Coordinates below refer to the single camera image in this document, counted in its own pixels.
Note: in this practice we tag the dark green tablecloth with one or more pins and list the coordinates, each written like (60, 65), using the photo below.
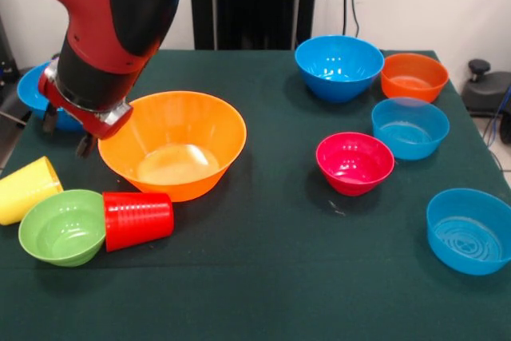
(259, 257)

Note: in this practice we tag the yellow cup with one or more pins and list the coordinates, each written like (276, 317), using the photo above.
(24, 193)

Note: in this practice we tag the black stand base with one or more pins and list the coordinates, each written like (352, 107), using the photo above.
(487, 89)
(10, 107)

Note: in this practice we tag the pink bowl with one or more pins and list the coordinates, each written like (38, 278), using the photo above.
(351, 181)

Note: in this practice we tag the small blue bowl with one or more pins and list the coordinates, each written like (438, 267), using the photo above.
(447, 237)
(411, 145)

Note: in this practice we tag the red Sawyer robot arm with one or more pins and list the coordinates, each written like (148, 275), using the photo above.
(120, 5)

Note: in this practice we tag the large blue bowl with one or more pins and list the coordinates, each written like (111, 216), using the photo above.
(28, 93)
(339, 73)

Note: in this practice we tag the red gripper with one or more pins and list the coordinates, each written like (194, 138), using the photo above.
(100, 129)

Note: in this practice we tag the black equipment case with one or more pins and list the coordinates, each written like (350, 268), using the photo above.
(6, 57)

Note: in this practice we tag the large yellow bowl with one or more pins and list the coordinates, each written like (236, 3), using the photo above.
(171, 125)

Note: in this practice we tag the orange bowl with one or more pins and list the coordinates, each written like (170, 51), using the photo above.
(413, 85)

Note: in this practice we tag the red cup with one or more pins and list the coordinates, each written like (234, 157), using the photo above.
(139, 221)

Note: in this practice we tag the green bowl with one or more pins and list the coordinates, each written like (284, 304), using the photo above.
(60, 229)

